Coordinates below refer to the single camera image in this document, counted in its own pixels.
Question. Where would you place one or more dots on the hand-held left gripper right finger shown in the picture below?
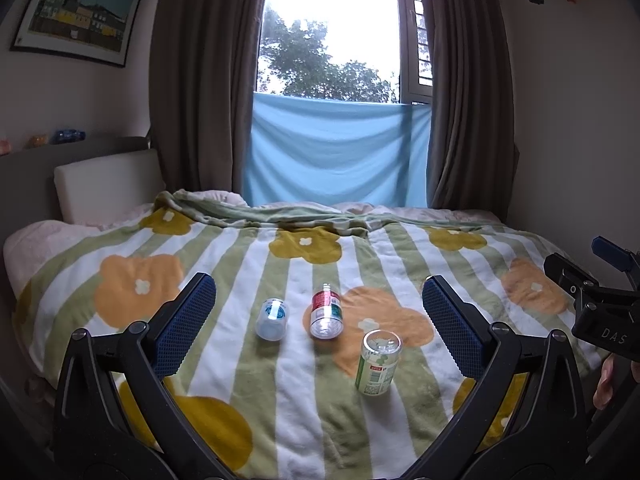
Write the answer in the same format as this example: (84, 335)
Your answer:
(454, 332)

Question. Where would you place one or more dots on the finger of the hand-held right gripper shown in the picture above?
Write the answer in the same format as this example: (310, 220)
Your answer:
(612, 254)
(567, 272)

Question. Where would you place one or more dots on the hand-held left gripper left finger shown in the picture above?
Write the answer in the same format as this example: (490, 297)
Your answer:
(186, 330)

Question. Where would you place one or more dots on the clear cup with green label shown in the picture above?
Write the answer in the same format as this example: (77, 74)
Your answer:
(378, 365)

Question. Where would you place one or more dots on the clear cup with blue label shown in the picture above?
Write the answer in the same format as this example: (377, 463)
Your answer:
(270, 317)

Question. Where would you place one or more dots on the clear cup with red label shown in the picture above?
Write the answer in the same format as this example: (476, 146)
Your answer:
(325, 314)

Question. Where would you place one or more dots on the person's right hand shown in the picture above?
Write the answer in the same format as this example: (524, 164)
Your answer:
(605, 385)

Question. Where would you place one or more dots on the striped floral blanket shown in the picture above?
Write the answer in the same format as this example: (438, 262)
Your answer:
(280, 410)

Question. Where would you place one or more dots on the white headboard cushion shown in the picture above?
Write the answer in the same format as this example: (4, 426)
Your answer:
(107, 187)

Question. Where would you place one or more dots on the pale pink pillow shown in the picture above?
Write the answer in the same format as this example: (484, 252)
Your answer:
(45, 245)

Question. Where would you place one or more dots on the brown curtain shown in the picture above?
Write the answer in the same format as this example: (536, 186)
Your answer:
(465, 90)
(205, 80)

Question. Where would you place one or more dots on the light blue cloth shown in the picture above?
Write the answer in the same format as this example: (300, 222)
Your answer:
(335, 152)

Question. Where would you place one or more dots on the grey headboard shelf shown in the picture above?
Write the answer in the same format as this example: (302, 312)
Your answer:
(30, 175)

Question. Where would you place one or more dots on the blue glass ornament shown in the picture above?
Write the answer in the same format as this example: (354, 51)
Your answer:
(69, 135)

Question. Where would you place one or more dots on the orange ornament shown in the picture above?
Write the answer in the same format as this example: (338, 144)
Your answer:
(38, 140)

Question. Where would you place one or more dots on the pink ornament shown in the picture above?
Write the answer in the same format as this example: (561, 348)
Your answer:
(4, 146)

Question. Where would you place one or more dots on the tree outside window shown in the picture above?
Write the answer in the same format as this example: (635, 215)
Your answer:
(320, 60)

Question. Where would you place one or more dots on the framed picture of houses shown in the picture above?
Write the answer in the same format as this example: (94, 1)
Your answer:
(80, 7)

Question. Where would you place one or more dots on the window frame with shutter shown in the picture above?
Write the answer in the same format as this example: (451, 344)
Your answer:
(416, 35)

